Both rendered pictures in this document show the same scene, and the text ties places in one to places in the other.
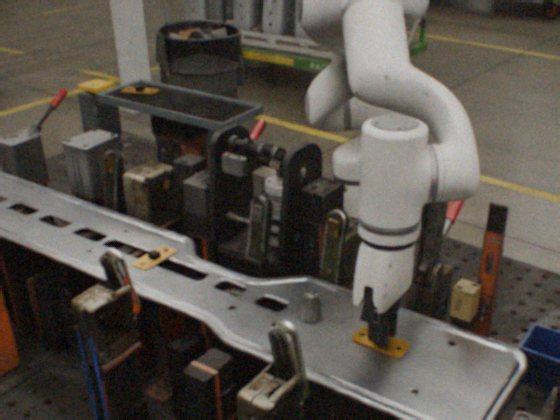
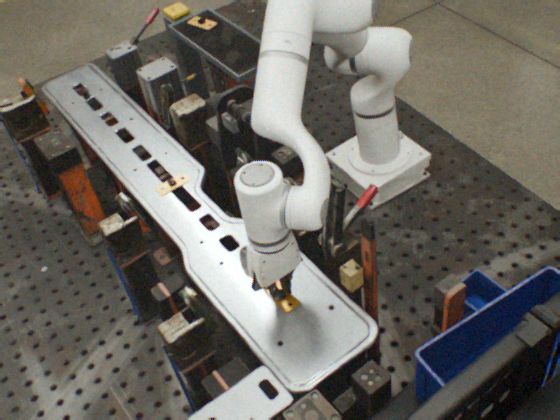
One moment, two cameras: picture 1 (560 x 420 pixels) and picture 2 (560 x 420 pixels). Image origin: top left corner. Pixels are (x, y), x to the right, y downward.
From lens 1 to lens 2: 0.70 m
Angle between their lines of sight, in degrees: 26
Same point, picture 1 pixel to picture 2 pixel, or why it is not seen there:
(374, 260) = (252, 257)
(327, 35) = not seen: hidden behind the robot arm
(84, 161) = (149, 88)
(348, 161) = (358, 98)
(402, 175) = (257, 214)
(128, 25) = not seen: outside the picture
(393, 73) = (272, 127)
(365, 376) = (256, 323)
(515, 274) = (513, 202)
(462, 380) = (318, 342)
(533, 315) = (503, 249)
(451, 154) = (297, 202)
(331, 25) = not seen: hidden behind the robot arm
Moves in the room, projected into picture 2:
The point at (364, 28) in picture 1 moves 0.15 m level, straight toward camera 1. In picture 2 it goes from (262, 83) to (222, 136)
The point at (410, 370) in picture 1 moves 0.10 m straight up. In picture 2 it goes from (288, 325) to (282, 295)
